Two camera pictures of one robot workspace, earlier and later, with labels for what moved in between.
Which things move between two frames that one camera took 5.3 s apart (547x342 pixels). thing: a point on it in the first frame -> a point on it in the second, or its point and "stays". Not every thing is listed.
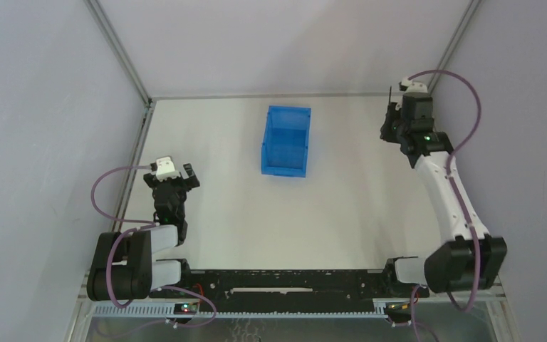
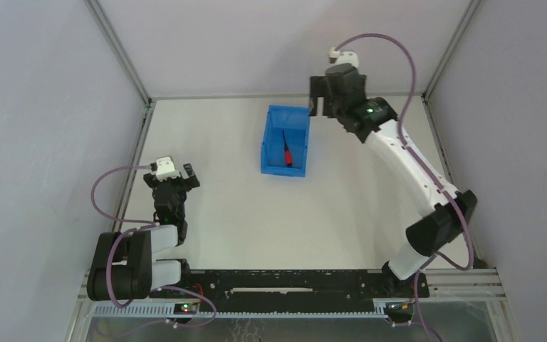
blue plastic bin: (285, 142) stays
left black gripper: (170, 184) stays
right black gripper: (392, 126) -> (323, 88)
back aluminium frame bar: (275, 96) stays
